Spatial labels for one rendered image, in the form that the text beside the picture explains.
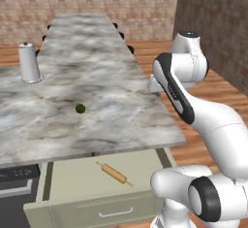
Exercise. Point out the black dishwasher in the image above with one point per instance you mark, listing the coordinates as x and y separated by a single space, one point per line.
13 206

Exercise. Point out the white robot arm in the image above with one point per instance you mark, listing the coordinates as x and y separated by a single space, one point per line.
223 135

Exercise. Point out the cream open drawer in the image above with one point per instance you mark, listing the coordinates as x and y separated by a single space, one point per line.
77 180

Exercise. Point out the green lime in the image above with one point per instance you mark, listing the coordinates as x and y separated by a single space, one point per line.
80 108

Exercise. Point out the white kettle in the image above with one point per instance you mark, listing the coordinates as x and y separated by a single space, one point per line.
29 64

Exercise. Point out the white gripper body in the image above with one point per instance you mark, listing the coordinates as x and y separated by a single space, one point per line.
154 85

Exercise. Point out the black bar stool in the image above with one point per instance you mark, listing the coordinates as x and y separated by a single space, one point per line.
48 27
37 52
121 35
115 25
44 38
130 49

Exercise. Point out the wooden rolling pin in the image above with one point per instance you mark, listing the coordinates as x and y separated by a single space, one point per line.
113 173

